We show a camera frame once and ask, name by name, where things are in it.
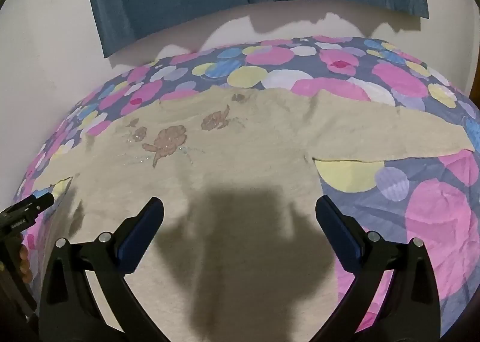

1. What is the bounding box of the beige sweater with floral embroidery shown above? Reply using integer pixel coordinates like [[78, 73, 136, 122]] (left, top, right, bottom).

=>
[[33, 88, 475, 342]]

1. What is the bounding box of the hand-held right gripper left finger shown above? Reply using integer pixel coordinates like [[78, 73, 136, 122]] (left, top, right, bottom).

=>
[[38, 197, 174, 342]]

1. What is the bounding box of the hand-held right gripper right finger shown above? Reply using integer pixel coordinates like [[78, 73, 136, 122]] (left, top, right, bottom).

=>
[[296, 195, 443, 342]]

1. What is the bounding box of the colourful dotted bed sheet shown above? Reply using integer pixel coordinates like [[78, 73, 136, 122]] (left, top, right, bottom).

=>
[[13, 36, 480, 342]]

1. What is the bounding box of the person's left hand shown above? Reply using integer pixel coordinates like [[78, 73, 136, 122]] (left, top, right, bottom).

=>
[[16, 235, 34, 284]]

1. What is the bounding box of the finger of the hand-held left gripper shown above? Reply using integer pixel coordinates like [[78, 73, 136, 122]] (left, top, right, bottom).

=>
[[10, 192, 55, 220]]

